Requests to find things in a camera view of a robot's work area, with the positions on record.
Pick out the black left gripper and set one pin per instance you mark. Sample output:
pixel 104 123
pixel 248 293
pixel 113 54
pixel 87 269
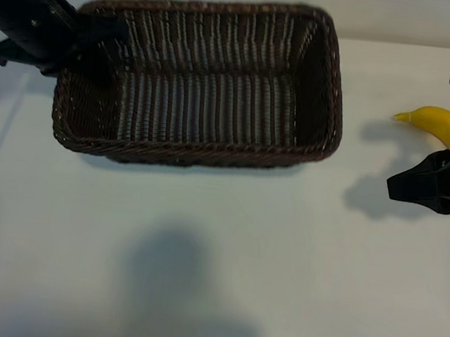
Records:
pixel 25 10

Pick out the yellow banana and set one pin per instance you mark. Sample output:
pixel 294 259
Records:
pixel 439 122

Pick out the dark brown wicker basket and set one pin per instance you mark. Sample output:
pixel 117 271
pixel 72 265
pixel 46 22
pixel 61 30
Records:
pixel 219 92

